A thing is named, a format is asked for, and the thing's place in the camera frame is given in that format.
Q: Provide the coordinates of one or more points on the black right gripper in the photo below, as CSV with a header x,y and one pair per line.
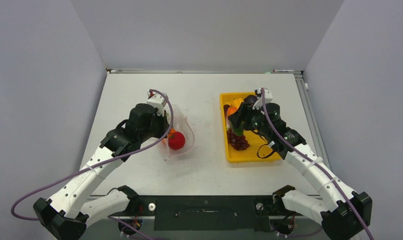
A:
x,y
244,114

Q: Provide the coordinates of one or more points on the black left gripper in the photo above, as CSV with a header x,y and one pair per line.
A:
x,y
163,122

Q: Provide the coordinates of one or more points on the green orange mango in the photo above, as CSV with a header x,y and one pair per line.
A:
x,y
235,120

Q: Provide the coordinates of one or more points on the yellow bell pepper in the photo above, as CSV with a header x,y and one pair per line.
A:
x,y
236,103

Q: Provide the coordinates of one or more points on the dark purple eggplant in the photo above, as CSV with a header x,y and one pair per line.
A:
x,y
250,100

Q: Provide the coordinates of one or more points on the clear zip top bag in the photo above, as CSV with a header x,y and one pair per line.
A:
x,y
182,125

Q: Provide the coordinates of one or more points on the red tomato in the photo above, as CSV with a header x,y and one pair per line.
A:
x,y
178,142

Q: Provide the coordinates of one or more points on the yellow plastic tray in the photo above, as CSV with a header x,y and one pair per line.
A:
x,y
258,150

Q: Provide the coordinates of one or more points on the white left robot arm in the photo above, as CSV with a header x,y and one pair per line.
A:
x,y
67,213

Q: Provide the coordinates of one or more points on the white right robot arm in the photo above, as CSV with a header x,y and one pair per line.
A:
x,y
341,211

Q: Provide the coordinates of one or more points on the slim purple white eggplant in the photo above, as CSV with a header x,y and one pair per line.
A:
x,y
225,115

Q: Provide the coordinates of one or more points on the red grape bunch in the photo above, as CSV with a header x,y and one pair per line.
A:
x,y
239,143

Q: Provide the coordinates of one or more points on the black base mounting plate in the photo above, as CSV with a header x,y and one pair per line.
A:
x,y
212,212

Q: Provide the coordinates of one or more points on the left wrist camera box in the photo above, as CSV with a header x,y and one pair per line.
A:
x,y
158,101

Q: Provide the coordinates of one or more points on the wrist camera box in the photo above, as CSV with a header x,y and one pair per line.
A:
x,y
264,96
158,101

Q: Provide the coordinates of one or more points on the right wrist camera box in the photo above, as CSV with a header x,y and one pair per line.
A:
x,y
264,96

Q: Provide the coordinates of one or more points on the aluminium frame rail back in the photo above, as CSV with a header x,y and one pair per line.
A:
x,y
145,71

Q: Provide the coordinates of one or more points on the aluminium frame rail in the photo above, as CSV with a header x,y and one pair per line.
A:
x,y
315,132
145,71

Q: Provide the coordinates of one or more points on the aluminium frame rail right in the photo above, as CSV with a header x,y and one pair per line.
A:
x,y
315,132

